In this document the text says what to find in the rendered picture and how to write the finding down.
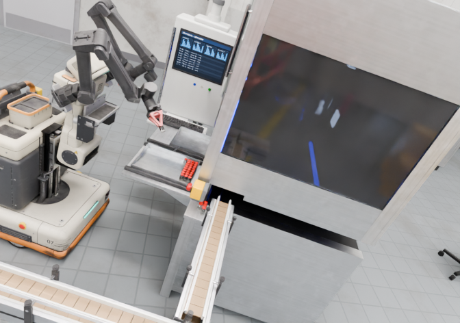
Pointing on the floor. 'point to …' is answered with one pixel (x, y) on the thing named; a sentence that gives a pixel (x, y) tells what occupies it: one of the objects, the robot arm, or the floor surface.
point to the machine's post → (226, 111)
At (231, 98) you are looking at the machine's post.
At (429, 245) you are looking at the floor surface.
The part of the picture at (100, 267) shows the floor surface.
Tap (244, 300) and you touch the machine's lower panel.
